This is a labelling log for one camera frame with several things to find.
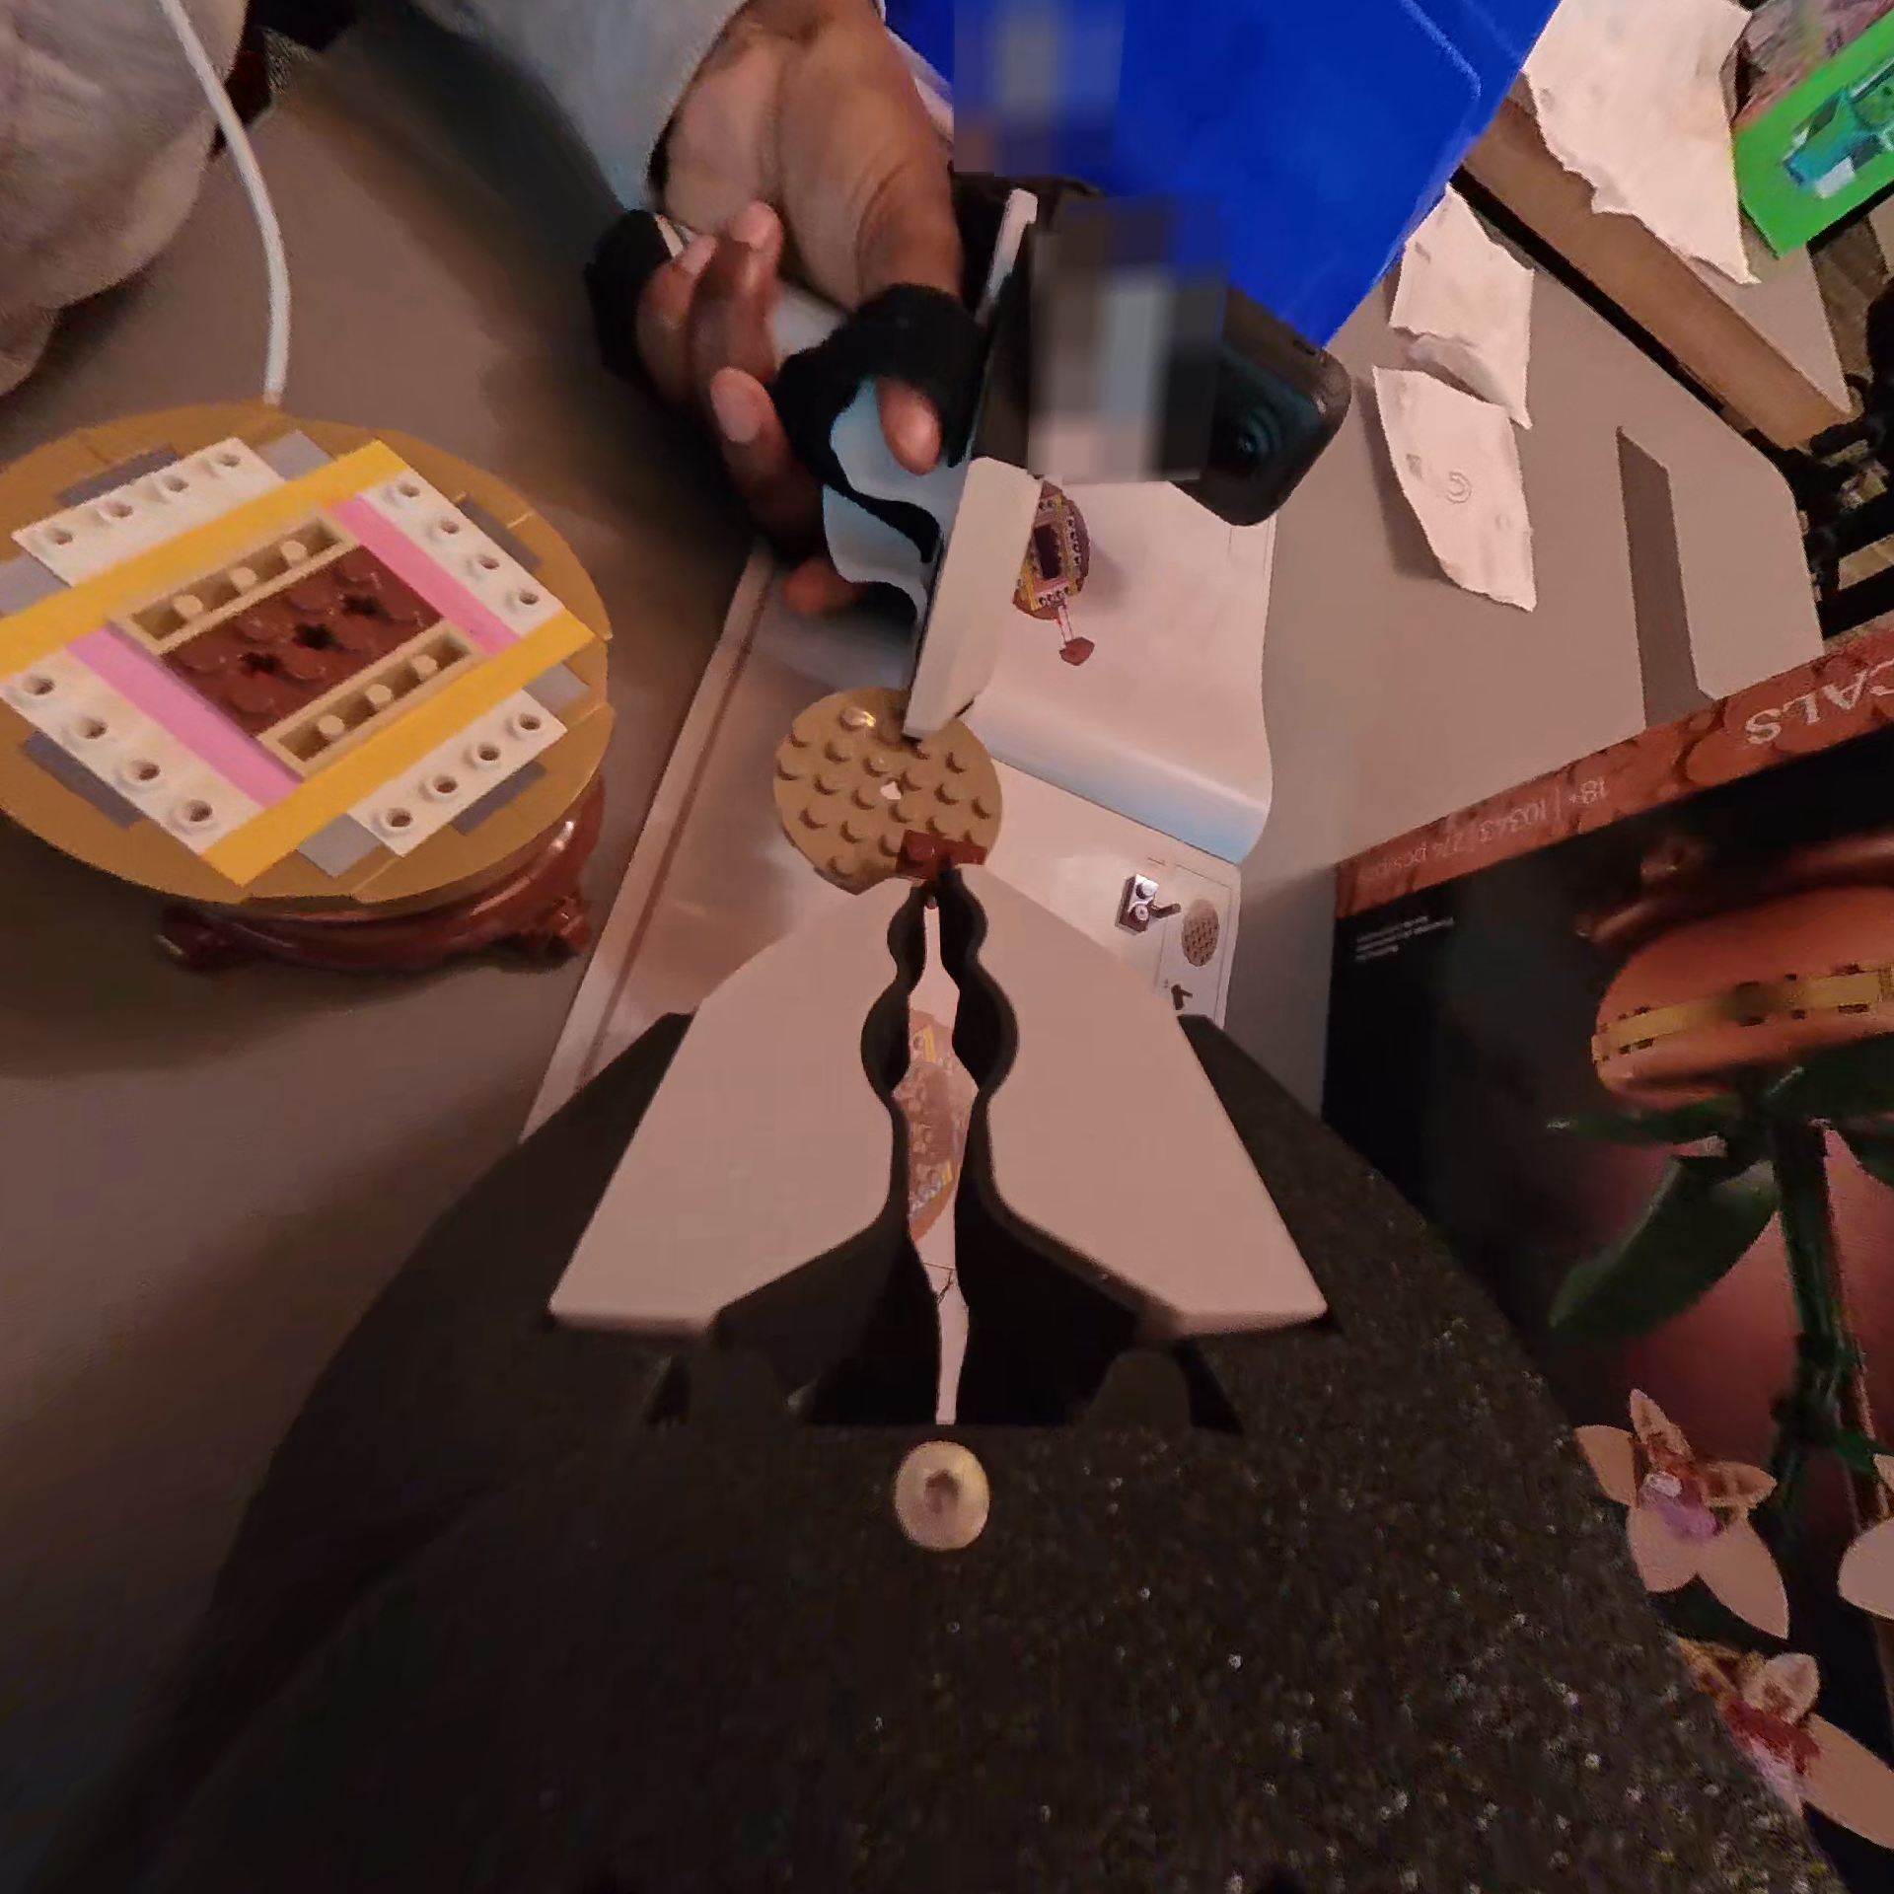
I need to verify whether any green cardboard box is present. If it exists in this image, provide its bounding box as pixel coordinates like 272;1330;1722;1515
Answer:
1731;0;1894;251

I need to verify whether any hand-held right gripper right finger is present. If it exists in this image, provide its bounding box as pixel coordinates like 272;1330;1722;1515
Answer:
947;867;1328;1348

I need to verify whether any white earphone cable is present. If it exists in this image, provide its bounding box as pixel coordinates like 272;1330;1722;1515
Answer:
164;0;297;400

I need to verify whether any black flower print box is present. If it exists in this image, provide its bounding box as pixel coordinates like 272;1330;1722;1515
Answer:
1324;622;1894;1894

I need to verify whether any blue plastic bin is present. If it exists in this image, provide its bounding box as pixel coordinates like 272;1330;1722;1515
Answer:
887;0;1563;343

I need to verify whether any brick pot model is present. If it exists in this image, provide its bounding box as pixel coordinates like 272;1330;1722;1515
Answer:
0;400;618;977

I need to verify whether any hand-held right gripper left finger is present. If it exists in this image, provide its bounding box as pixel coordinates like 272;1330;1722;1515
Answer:
555;884;928;1338

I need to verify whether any white instruction booklet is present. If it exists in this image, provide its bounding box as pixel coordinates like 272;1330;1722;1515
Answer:
527;474;1280;1186

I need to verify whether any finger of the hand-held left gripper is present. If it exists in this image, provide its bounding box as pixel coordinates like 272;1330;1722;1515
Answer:
904;460;1043;742

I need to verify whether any tan round plate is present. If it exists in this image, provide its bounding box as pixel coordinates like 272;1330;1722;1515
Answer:
771;688;1006;893

